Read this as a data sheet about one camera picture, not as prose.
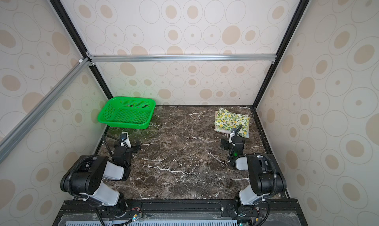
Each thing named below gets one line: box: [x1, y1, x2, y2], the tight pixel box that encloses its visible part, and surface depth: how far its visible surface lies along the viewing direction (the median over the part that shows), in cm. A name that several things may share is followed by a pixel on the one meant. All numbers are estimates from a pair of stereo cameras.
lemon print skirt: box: [214, 107, 250, 138], surface depth 108 cm
